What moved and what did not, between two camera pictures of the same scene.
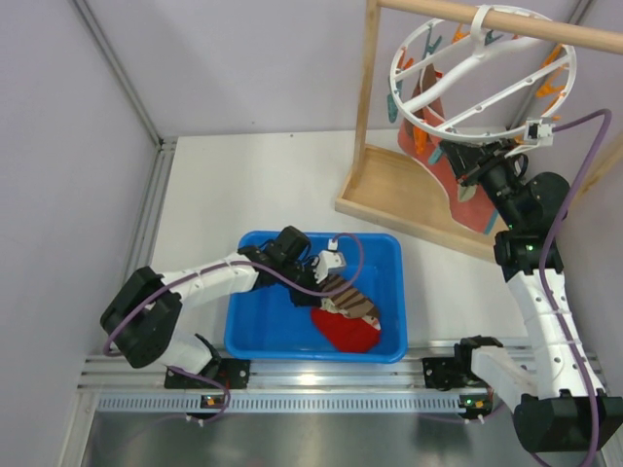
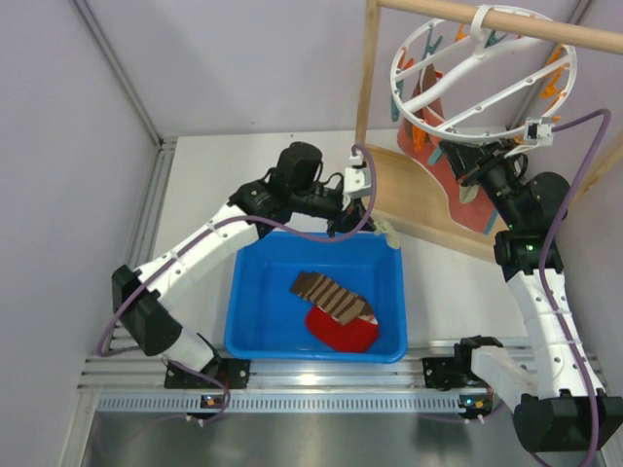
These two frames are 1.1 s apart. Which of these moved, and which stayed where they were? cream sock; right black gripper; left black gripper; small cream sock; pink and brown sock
Moved: small cream sock; left black gripper
Stayed: right black gripper; pink and brown sock; cream sock
